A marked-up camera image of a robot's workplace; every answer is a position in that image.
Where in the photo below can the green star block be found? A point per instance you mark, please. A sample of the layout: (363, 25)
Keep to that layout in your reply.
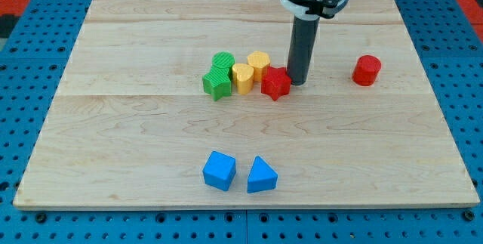
(217, 83)

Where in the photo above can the red star block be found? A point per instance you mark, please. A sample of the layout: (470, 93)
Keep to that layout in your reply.
(276, 83)

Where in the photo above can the yellow heart block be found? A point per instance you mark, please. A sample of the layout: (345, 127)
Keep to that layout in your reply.
(243, 77)

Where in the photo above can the green cylinder block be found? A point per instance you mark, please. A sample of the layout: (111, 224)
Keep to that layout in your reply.
(224, 60)

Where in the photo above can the yellow hexagon block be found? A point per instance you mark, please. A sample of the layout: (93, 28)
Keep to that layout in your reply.
(260, 61)

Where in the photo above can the blue cube block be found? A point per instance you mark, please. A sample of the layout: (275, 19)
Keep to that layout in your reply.
(219, 170)

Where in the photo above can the blue triangle block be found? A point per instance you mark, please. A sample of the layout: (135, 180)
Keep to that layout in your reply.
(262, 176)

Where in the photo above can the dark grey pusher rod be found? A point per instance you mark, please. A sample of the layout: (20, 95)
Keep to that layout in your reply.
(303, 35)

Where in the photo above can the red cylinder block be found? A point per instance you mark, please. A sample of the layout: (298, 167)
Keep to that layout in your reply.
(366, 70)

